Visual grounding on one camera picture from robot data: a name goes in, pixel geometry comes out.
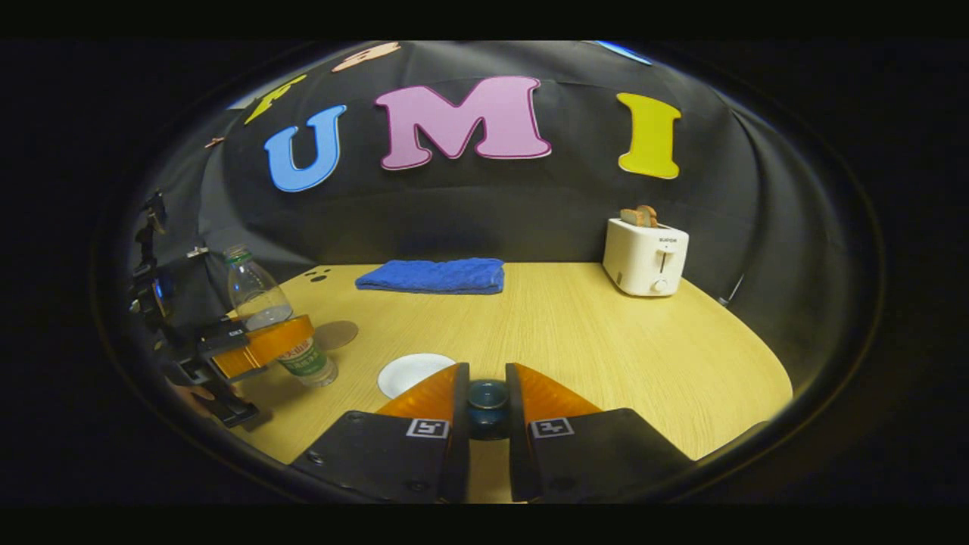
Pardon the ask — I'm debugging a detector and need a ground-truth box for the blue folded towel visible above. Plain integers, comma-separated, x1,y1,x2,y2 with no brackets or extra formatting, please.
354,257,506,295

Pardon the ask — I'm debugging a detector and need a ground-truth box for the clear plastic water bottle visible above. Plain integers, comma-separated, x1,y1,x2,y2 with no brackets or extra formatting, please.
223,244,339,388

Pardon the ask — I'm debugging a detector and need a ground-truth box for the round brown coaster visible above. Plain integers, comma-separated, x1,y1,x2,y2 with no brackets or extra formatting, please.
313,319,360,352

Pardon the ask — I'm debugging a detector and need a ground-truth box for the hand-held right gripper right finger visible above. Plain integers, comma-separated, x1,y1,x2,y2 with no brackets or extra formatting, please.
505,362,696,503

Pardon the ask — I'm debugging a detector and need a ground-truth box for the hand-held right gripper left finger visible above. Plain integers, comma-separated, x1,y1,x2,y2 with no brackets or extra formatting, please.
290,362,472,504

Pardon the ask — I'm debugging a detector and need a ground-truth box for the black backdrop cloth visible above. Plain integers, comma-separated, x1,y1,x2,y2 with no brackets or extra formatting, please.
125,42,864,379

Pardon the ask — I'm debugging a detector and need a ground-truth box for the white teacup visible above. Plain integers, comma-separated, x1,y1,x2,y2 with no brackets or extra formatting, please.
377,353,457,400

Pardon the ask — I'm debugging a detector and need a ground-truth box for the white toaster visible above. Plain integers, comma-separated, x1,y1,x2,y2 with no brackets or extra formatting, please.
603,217,690,297

